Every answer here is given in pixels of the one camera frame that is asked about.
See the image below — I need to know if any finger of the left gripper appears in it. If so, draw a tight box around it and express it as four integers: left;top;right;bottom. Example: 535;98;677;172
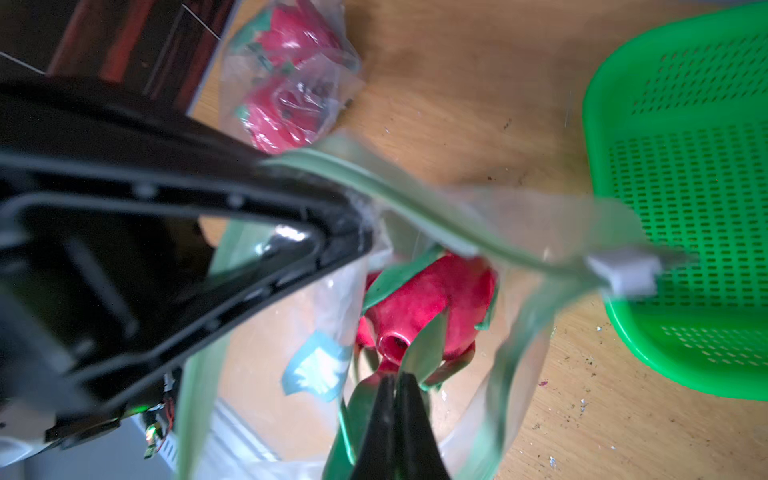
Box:
1;78;366;240
0;191;376;415

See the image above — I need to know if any dragon fruit bag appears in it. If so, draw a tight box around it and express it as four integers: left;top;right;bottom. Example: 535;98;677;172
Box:
235;76;338;155
251;1;342;64

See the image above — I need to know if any dragon fruit pink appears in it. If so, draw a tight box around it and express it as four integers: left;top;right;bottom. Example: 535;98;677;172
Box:
356;251;498;388

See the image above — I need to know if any dragon fruit far bag upper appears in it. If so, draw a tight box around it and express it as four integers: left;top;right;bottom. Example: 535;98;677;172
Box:
251;1;342;64

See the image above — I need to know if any zip-top bag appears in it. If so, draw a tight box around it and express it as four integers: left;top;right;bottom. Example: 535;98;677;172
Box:
219;1;364;147
173;131;700;480

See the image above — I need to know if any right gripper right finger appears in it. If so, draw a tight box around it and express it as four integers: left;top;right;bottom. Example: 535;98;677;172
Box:
395;373;450;480

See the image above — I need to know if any green plastic basket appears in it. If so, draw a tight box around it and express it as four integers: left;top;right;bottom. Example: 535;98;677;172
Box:
583;2;767;401

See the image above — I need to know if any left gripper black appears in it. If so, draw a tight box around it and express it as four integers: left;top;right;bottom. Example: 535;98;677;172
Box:
0;263;181;469

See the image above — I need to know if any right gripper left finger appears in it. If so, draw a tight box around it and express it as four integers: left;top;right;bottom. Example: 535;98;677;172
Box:
350;376;396;480

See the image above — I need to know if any dragon fruit far bag lower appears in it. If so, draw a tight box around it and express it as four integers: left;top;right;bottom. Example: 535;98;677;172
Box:
235;76;338;155

